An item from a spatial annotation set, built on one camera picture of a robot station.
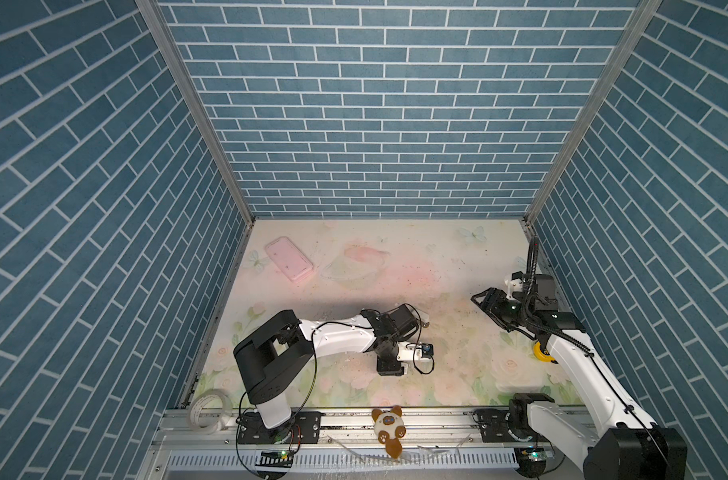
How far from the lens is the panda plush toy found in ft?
2.35

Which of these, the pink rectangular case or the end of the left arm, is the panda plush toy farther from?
the pink rectangular case

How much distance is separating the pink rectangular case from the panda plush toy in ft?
1.67

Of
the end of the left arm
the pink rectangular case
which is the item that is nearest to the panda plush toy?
the end of the left arm

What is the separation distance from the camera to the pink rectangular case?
104 centimetres
